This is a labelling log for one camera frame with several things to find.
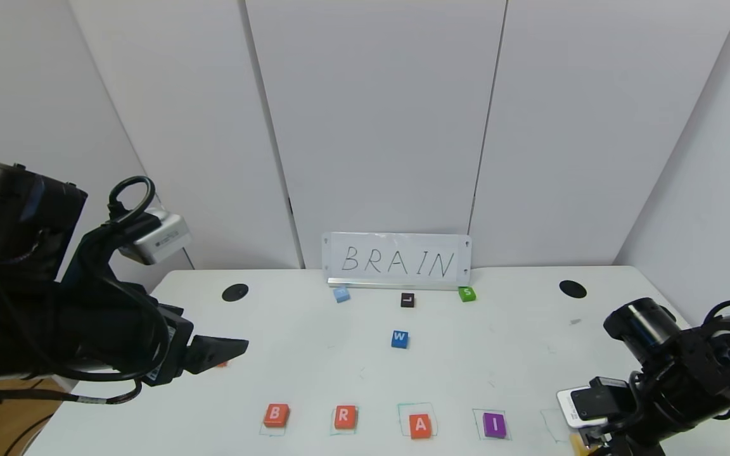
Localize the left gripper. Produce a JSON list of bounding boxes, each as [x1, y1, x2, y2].
[[99, 303, 249, 387]]

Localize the orange block letter B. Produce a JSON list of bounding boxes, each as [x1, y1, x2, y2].
[[263, 403, 290, 428]]

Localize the white sign reading BRAIN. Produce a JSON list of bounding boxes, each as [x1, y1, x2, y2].
[[322, 232, 471, 290]]

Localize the purple block letter I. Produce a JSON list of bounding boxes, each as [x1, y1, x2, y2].
[[482, 412, 508, 439]]

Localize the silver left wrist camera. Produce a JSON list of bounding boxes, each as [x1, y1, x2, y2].
[[119, 209, 191, 265]]

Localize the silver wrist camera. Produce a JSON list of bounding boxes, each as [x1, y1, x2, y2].
[[556, 377, 633, 429], [119, 209, 191, 265]]

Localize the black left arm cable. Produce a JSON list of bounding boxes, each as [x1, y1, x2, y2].
[[0, 380, 144, 406]]

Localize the black left wrist camera cable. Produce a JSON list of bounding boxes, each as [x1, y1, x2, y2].
[[77, 176, 172, 381]]

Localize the black floor cables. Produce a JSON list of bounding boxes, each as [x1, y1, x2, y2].
[[4, 415, 55, 456]]

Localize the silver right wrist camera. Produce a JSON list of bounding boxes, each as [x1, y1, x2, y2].
[[556, 377, 633, 429]]

